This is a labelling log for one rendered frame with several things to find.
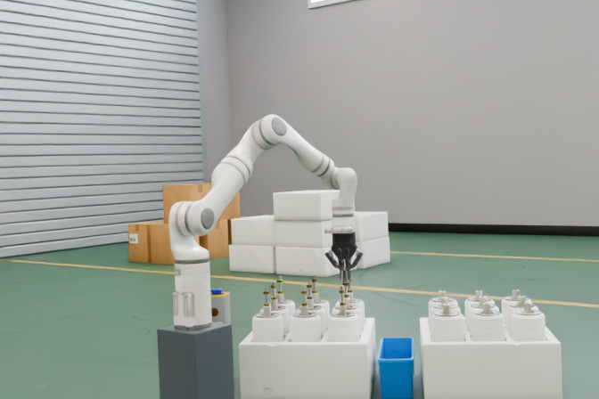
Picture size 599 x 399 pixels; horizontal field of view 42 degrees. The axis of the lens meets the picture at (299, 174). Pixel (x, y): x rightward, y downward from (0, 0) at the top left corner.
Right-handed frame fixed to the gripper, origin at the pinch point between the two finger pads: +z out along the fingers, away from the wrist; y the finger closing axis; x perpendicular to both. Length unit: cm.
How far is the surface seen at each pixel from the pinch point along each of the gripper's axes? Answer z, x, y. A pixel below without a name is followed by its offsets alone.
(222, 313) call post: 9.9, 17.4, 35.7
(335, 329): 14.1, 16.1, -0.9
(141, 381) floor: 36, 9, 71
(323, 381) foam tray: 28.8, 20.1, 2.4
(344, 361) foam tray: 22.6, 19.0, -4.1
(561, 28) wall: -150, -493, -68
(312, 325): 12.8, 16.8, 6.2
